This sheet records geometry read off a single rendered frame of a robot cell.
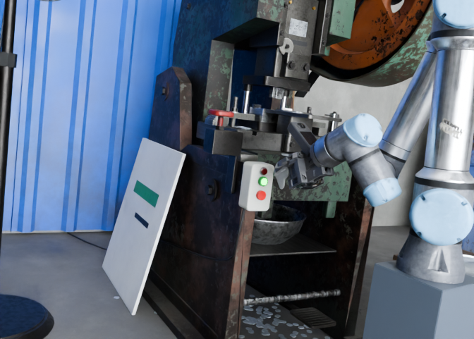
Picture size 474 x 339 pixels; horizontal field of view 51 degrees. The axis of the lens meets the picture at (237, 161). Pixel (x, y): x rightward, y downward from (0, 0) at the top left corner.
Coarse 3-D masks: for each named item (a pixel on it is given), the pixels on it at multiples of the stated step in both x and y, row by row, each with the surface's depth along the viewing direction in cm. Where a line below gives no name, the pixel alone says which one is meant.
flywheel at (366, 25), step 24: (360, 0) 196; (384, 0) 185; (408, 0) 175; (360, 24) 195; (384, 24) 184; (408, 24) 170; (336, 48) 204; (360, 48) 195; (384, 48) 179; (360, 72) 197
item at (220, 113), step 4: (212, 112) 142; (216, 112) 140; (220, 112) 140; (224, 112) 140; (228, 112) 141; (232, 112) 142; (220, 116) 143; (224, 116) 141; (228, 116) 141; (232, 116) 142; (220, 120) 143; (220, 124) 143
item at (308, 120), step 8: (272, 112) 168; (280, 112) 164; (288, 112) 160; (296, 112) 163; (304, 112) 164; (280, 120) 167; (288, 120) 163; (296, 120) 163; (304, 120) 165; (312, 120) 167; (328, 120) 154; (336, 120) 156; (280, 128) 167; (288, 136) 163; (288, 144) 164; (296, 144) 165
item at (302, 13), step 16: (304, 0) 169; (288, 16) 167; (304, 16) 170; (288, 32) 168; (304, 32) 171; (272, 48) 169; (288, 48) 166; (304, 48) 172; (256, 64) 177; (272, 64) 168; (288, 64) 166; (304, 64) 169; (304, 80) 174
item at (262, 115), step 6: (252, 108) 178; (258, 108) 175; (258, 114) 174; (264, 114) 172; (270, 114) 174; (276, 114) 175; (258, 120) 174; (264, 120) 173; (270, 120) 174; (276, 120) 175
